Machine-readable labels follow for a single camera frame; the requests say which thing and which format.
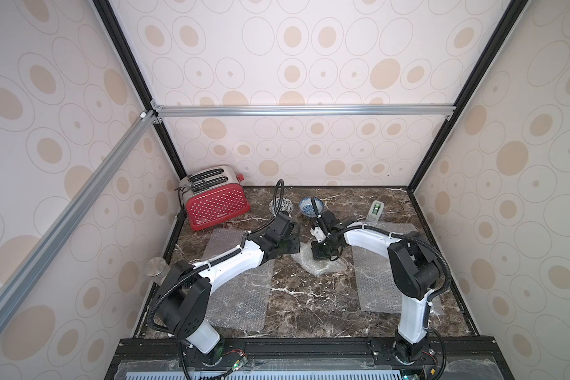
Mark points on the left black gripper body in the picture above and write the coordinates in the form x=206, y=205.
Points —
x=291, y=245

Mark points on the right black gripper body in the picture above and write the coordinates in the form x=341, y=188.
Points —
x=323, y=248

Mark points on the bubble wrap sheet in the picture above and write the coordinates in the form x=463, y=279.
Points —
x=241, y=304
x=384, y=280
x=317, y=268

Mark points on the blue white patterned bowl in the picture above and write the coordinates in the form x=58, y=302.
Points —
x=311, y=207

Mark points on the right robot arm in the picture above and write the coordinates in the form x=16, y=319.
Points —
x=412, y=333

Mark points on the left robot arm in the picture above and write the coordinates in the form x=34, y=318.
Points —
x=180, y=305

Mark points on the black white patterned bowl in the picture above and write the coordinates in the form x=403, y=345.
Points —
x=286, y=206

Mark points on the red silver toaster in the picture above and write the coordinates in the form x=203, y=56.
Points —
x=213, y=196

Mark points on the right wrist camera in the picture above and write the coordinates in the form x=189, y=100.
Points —
x=318, y=234

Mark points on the horizontal aluminium rail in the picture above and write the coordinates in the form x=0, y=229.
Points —
x=320, y=110

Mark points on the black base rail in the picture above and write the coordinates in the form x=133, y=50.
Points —
x=310, y=358

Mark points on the black right frame post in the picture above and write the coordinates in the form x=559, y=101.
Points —
x=497, y=39

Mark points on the black frame post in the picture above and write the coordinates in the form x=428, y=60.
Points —
x=109, y=20
x=497, y=39

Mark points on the black left frame post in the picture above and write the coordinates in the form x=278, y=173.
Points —
x=109, y=20

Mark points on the left diagonal aluminium rail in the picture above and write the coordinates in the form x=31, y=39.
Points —
x=28, y=273

